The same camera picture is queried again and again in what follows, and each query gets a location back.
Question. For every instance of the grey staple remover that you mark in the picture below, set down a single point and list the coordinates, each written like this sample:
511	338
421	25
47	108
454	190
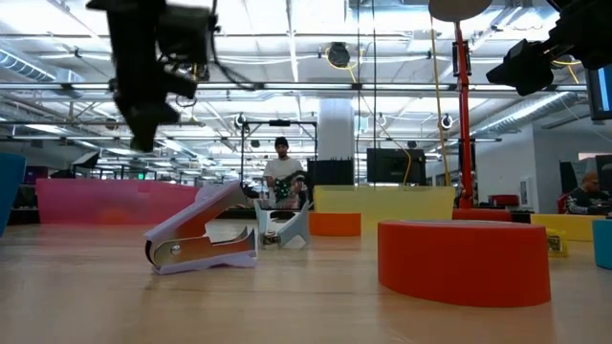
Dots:
294	229

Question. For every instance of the white column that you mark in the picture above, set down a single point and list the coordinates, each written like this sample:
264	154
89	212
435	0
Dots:
336	129

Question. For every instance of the computer monitor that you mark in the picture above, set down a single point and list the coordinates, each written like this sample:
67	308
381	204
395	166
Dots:
602	91

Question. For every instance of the red tape roll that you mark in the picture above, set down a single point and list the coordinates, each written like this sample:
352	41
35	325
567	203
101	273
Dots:
464	263

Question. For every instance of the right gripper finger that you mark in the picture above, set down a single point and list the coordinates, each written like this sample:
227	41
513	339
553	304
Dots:
531	79
518	57

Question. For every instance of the red desk lamp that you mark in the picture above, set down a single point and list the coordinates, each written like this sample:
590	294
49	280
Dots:
463	119

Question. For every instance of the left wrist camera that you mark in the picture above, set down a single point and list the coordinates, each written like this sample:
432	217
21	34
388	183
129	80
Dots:
186	33

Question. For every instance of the yellow box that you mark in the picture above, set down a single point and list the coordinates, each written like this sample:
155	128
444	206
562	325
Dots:
574	227

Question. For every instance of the orange block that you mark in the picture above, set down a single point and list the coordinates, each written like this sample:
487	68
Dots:
334	224

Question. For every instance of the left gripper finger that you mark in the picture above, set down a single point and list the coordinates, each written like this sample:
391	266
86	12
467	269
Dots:
143	129
169	116

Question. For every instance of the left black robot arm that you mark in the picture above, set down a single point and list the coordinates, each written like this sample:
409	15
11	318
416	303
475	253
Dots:
124	5

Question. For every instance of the black monitor back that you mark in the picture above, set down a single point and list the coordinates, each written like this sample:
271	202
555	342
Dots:
396	167

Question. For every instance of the purple staple remover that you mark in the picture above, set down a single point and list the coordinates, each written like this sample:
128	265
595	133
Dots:
201	253

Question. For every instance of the yellow plastic bin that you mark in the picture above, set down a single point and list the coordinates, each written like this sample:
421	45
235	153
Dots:
382	203

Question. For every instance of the black ribbed box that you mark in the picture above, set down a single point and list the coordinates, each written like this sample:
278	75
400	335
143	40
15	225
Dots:
330	173

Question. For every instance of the black metal frame rig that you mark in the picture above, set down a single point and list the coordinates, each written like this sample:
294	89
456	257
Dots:
279	123

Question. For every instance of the red box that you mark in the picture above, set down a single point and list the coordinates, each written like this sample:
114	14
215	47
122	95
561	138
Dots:
503	200

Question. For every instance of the blue tape roll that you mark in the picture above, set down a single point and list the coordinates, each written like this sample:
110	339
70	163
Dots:
603	243

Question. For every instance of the blue plastic bin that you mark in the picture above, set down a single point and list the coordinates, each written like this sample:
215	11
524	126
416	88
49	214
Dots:
10	191

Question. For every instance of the pink plastic bin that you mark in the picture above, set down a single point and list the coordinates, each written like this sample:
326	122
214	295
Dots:
95	198

